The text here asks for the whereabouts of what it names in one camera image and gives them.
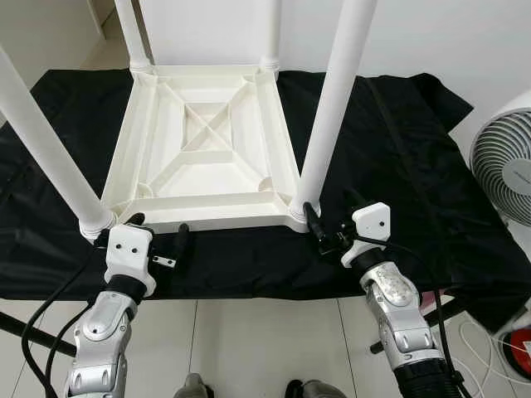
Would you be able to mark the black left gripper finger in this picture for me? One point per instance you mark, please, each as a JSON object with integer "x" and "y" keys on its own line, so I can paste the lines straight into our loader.
{"x": 182, "y": 239}
{"x": 135, "y": 218}

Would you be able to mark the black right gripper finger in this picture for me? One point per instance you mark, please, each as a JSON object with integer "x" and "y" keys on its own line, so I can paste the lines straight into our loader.
{"x": 355, "y": 200}
{"x": 314, "y": 220}

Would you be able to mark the white plastic table top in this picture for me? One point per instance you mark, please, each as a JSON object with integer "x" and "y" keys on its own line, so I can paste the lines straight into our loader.
{"x": 207, "y": 141}

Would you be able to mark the black fabric table cover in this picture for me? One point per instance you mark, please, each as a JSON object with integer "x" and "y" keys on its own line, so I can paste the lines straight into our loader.
{"x": 398, "y": 166}

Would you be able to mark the black metal table leg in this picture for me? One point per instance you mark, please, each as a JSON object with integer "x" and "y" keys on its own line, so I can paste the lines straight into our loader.
{"x": 419, "y": 323}
{"x": 37, "y": 333}

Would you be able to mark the grey robot left leg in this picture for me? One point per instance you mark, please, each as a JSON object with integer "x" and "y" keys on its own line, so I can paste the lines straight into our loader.
{"x": 197, "y": 387}

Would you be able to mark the grey robot leg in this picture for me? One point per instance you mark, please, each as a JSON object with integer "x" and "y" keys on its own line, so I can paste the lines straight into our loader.
{"x": 315, "y": 390}
{"x": 197, "y": 387}

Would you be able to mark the grey robot right leg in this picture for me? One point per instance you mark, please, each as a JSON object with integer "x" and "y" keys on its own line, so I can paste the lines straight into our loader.
{"x": 315, "y": 390}

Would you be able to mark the red round device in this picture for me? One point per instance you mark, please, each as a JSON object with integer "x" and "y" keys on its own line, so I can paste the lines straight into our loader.
{"x": 521, "y": 350}

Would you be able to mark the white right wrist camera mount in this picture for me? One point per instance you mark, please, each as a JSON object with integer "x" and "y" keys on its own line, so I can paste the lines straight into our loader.
{"x": 369, "y": 228}

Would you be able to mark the white pedestal fan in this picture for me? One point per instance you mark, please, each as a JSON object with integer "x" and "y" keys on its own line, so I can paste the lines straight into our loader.
{"x": 506, "y": 162}

